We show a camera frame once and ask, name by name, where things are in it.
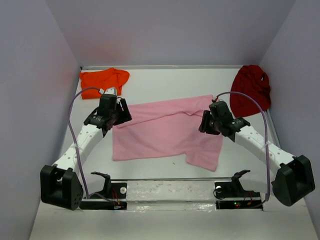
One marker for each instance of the front table rail metal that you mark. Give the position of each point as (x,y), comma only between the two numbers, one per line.
(173,179)

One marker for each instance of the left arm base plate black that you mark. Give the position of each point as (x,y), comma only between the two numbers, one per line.
(113,200)

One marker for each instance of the dark red t shirt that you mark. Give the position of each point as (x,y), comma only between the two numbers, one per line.
(252,81)

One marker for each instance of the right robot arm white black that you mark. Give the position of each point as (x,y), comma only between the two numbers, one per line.
(290,178)

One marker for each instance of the pink t shirt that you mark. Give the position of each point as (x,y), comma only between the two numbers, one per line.
(165,129)

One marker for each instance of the orange t shirt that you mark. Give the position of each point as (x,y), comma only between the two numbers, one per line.
(105,79)

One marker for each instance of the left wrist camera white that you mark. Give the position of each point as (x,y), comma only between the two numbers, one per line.
(110,91)

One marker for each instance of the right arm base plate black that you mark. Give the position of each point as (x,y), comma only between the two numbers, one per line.
(230,197)

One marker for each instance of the back table rail white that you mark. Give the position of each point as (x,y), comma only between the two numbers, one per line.
(158,67)

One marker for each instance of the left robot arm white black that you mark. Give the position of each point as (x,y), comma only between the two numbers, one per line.
(63,183)

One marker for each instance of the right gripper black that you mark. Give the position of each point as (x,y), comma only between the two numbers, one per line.
(204,127)

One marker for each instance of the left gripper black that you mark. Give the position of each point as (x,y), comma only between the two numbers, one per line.
(125,115)

